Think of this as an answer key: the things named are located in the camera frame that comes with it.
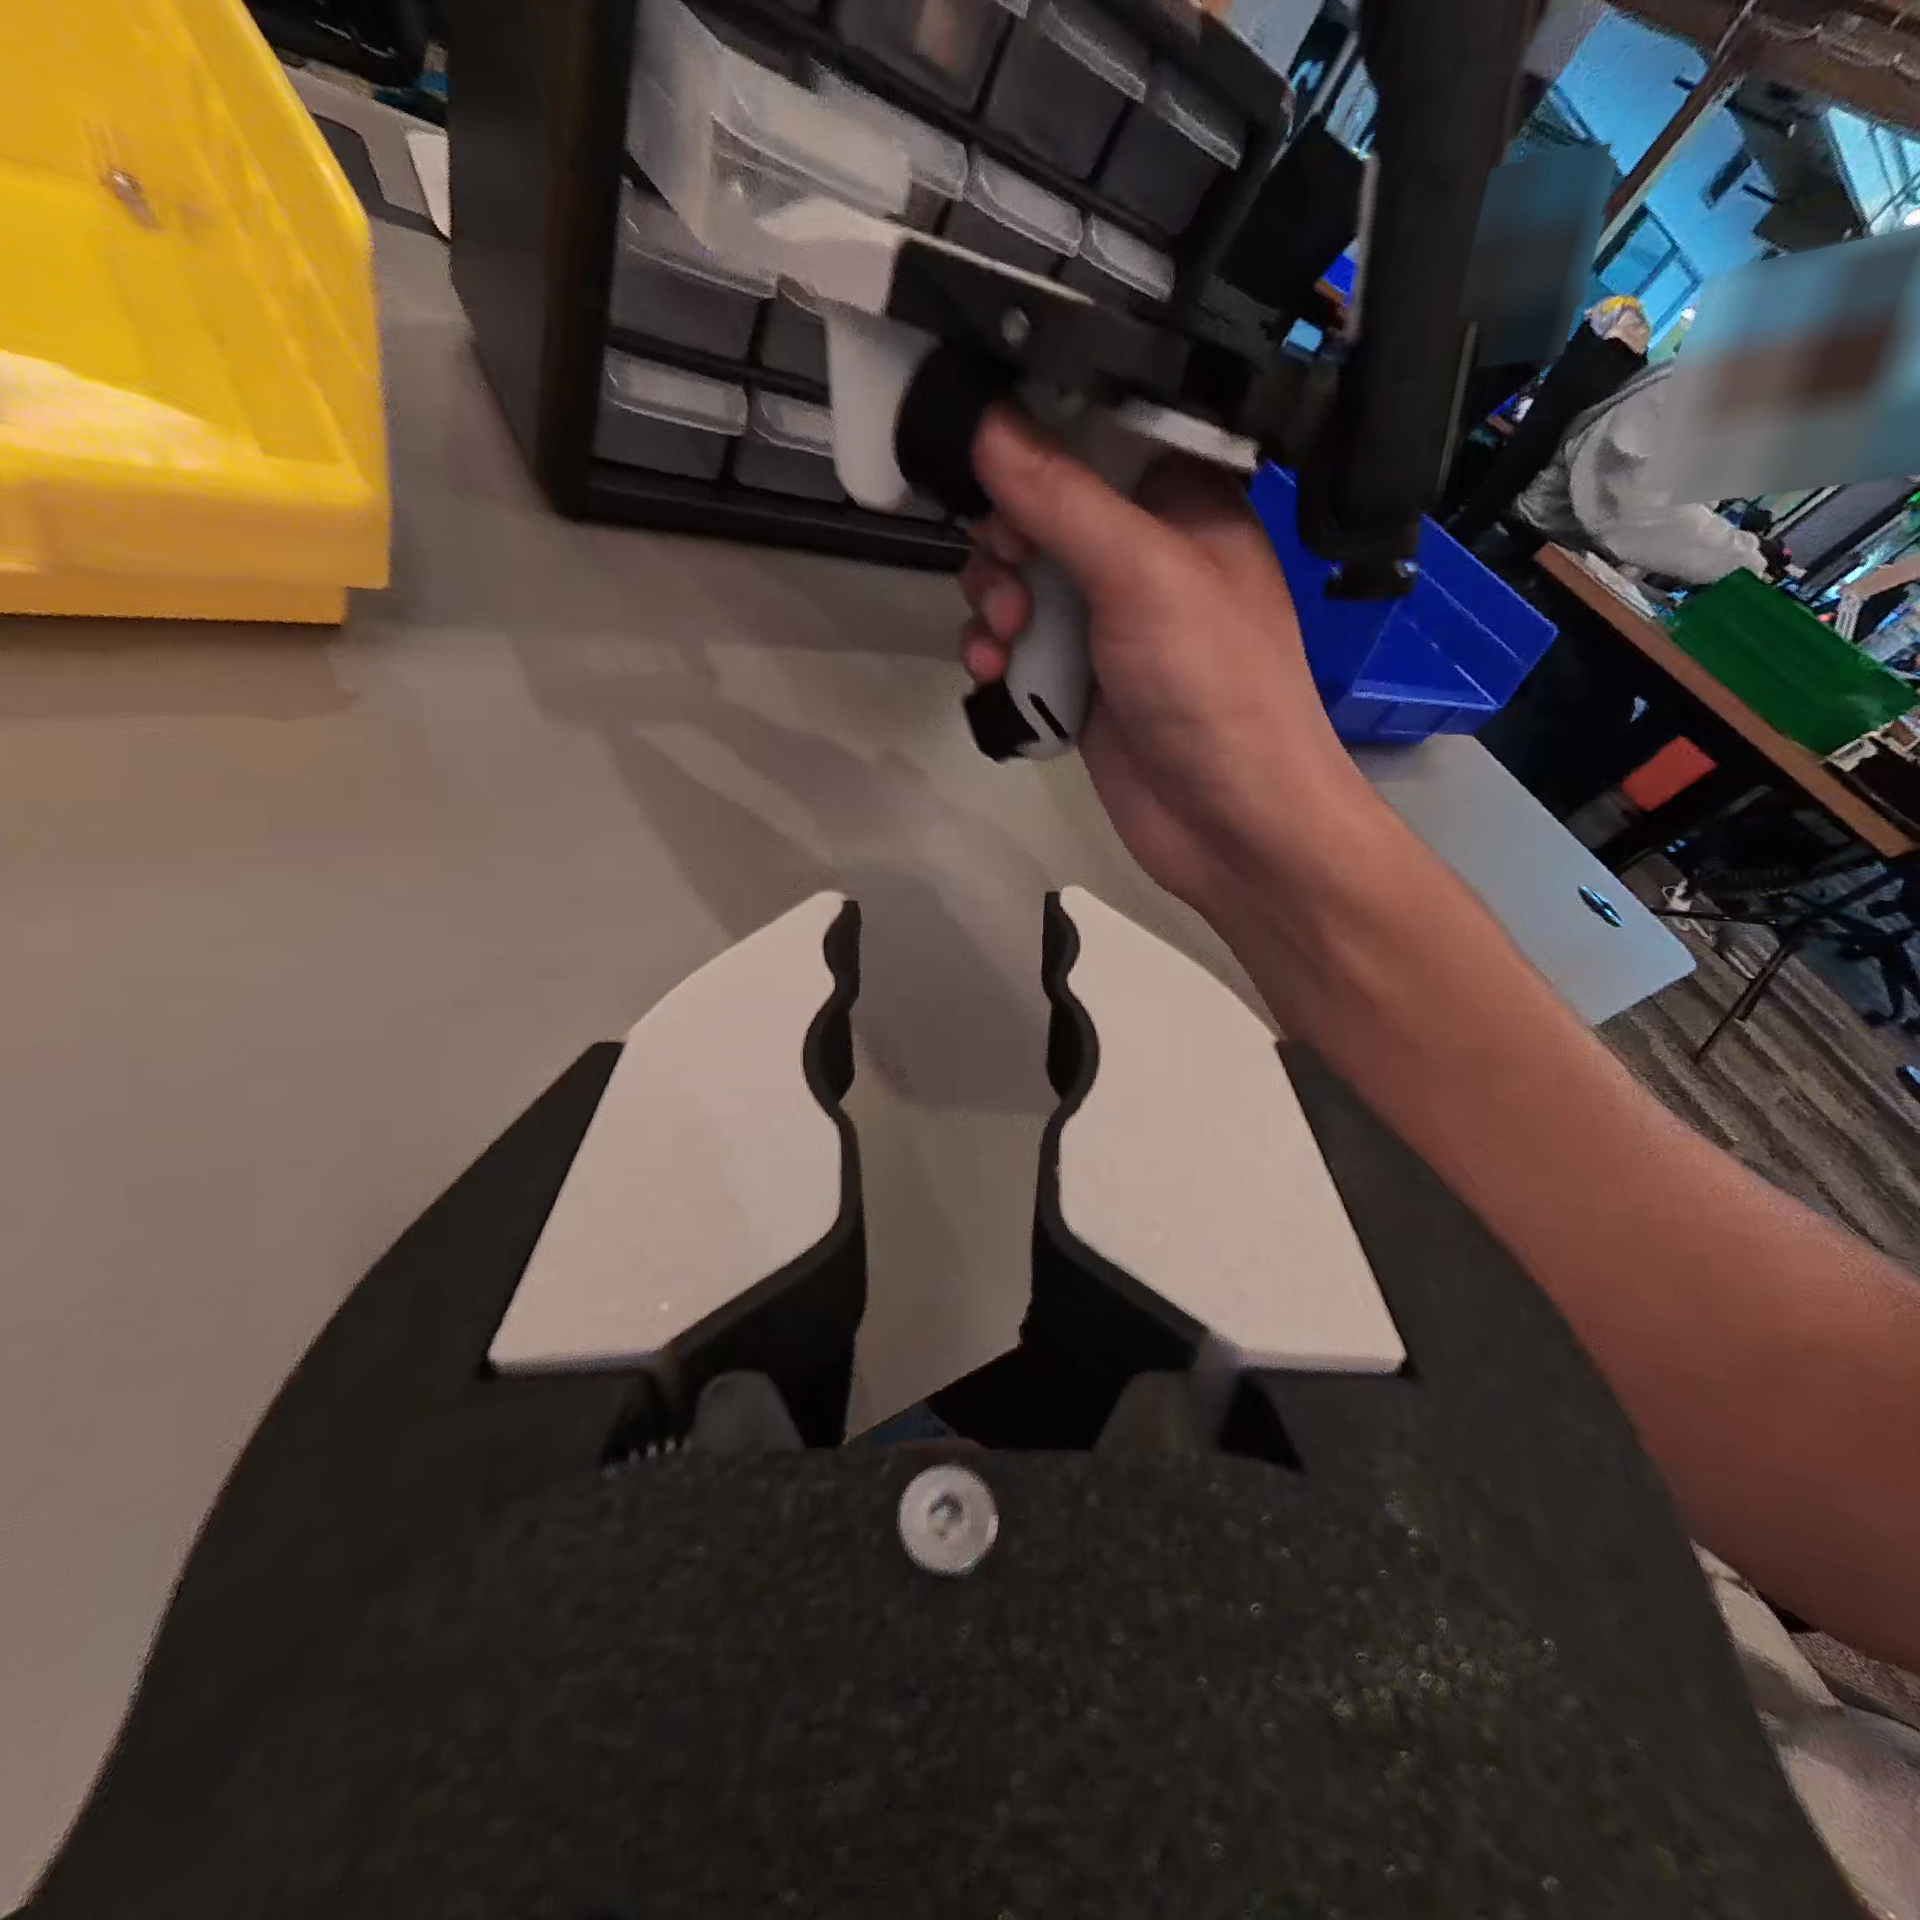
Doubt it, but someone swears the green plastic bin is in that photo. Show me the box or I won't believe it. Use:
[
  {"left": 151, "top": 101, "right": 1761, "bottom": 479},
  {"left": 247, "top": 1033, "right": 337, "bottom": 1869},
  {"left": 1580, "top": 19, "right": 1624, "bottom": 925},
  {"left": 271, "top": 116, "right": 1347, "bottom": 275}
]
[{"left": 1670, "top": 566, "right": 1920, "bottom": 758}]

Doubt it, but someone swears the person's right hand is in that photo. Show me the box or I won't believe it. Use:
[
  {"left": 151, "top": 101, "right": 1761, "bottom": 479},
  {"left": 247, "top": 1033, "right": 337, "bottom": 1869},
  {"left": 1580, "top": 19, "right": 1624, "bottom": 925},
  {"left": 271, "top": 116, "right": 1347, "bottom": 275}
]
[{"left": 959, "top": 411, "right": 1360, "bottom": 910}]

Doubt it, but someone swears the black drawer cabinet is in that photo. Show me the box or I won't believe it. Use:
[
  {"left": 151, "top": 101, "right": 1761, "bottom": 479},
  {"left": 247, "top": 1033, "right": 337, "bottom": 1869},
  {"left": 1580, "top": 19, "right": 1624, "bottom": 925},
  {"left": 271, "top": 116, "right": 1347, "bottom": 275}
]
[{"left": 449, "top": 0, "right": 1299, "bottom": 572}]

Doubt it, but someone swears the person's right forearm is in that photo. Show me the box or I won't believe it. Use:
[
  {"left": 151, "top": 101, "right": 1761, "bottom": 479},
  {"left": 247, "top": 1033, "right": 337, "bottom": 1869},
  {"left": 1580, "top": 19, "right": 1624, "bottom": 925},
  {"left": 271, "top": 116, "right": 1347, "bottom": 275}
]
[{"left": 1201, "top": 779, "right": 1920, "bottom": 1671}]

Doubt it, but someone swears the clear plastic drawer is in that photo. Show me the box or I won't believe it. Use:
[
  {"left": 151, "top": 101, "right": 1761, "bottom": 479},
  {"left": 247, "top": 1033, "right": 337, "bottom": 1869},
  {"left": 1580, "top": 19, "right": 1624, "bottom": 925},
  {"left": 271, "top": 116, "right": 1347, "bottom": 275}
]
[{"left": 626, "top": 0, "right": 970, "bottom": 288}]

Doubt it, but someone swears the yellow plastic bin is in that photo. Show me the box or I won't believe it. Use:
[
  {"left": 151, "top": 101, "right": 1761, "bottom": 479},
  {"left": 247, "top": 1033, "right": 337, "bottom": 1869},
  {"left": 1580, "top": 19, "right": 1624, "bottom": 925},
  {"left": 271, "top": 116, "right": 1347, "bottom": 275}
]
[{"left": 0, "top": 0, "right": 395, "bottom": 624}]

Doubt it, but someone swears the orange box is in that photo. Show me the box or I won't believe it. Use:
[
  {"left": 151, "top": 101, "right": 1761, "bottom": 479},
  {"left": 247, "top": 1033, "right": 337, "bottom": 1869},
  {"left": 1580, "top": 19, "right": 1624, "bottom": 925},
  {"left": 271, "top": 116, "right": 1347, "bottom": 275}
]
[{"left": 1624, "top": 736, "right": 1718, "bottom": 815}]

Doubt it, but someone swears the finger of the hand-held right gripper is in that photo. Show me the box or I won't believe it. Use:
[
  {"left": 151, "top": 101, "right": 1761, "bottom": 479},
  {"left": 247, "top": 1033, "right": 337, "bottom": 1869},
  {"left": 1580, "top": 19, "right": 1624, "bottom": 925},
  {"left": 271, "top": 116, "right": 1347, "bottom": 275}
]
[{"left": 755, "top": 199, "right": 906, "bottom": 319}]

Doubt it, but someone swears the set of clear cabinet drawers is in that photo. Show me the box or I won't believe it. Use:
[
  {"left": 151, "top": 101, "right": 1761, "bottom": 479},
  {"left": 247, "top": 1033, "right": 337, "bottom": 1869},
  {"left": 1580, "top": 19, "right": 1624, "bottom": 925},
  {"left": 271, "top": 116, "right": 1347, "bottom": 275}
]
[{"left": 592, "top": 0, "right": 1250, "bottom": 504}]

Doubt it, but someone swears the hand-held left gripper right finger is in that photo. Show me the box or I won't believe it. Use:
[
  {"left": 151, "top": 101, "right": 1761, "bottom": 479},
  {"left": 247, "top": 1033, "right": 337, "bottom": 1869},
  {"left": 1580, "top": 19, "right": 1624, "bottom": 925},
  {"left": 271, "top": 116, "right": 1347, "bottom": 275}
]
[{"left": 1027, "top": 884, "right": 1414, "bottom": 1377}]

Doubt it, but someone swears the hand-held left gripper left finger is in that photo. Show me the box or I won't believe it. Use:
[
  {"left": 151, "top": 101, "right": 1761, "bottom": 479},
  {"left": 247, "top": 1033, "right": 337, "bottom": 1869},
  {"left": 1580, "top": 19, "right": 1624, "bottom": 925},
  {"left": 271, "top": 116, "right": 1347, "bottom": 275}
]
[{"left": 487, "top": 891, "right": 874, "bottom": 1383}]

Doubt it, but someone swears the wooden work table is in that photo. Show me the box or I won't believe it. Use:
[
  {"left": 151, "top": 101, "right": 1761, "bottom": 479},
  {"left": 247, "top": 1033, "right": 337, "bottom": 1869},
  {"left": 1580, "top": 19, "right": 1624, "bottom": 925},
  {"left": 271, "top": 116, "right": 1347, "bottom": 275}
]
[{"left": 1534, "top": 543, "right": 1920, "bottom": 860}]

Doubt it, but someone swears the blue plastic bin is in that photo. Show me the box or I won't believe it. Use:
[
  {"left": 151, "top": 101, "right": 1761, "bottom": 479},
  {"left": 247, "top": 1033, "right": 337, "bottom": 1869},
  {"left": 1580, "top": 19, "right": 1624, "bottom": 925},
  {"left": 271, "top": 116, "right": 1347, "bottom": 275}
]
[{"left": 1247, "top": 462, "right": 1560, "bottom": 747}]

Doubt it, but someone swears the person's white shirt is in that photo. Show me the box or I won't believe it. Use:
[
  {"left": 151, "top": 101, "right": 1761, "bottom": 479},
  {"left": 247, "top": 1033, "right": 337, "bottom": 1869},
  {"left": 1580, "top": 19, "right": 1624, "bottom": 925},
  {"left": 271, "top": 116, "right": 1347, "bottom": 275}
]
[{"left": 1696, "top": 1545, "right": 1920, "bottom": 1920}]

